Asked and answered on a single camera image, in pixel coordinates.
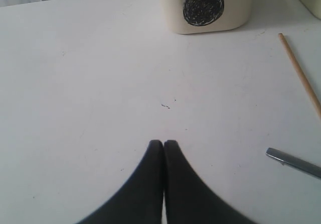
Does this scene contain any wooden chopstick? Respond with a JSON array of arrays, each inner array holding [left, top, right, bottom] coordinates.
[[278, 33, 320, 118]]

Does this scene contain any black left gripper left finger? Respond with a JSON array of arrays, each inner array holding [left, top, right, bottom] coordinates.
[[79, 140, 164, 223]]

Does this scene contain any cream bin circle mark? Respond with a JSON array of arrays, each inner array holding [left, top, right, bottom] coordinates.
[[160, 0, 252, 34]]

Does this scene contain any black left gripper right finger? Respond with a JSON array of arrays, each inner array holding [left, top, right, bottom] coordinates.
[[164, 140, 254, 223]]

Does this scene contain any steel table knife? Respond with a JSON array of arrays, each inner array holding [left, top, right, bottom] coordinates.
[[266, 148, 320, 179]]

